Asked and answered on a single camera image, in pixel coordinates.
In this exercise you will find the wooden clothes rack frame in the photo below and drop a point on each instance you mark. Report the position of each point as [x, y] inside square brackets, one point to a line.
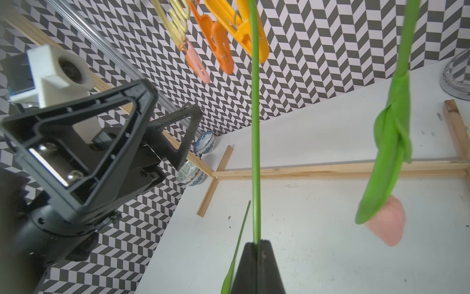
[419, 169]

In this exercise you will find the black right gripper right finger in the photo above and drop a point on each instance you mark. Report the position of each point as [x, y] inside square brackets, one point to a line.
[269, 280]

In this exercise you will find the yellow orange clothes peg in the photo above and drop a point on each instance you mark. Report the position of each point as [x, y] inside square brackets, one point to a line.
[238, 23]

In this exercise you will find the blue patterned small bowl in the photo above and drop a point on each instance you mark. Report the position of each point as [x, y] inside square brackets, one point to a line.
[205, 144]

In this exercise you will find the yellow arched peg hanger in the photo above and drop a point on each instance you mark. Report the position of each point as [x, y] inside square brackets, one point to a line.
[175, 22]

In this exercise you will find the pink clothes peg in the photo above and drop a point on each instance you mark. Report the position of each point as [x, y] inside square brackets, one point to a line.
[194, 62]

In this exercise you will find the blue rimmed bottom bowl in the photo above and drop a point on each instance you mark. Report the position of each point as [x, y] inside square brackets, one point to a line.
[198, 179]

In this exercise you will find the pink tulip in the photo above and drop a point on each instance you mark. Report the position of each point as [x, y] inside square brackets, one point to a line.
[256, 177]
[381, 212]

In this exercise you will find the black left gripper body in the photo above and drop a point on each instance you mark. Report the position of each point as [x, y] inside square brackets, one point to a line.
[46, 238]

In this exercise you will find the metal wire glass stand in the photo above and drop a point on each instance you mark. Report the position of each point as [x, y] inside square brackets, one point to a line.
[455, 79]

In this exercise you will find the green patterned bowl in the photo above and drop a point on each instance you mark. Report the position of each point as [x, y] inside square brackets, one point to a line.
[186, 173]

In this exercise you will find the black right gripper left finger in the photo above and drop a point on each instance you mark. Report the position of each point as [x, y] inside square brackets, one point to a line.
[245, 281]

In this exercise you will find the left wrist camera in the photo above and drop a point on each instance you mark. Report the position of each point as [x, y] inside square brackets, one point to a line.
[46, 76]

